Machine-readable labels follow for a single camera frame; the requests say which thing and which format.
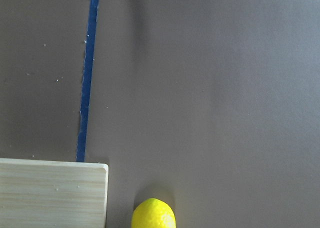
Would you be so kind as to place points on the right yellow lemon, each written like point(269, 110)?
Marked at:
point(153, 213)

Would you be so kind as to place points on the wooden cutting board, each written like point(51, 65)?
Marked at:
point(52, 194)

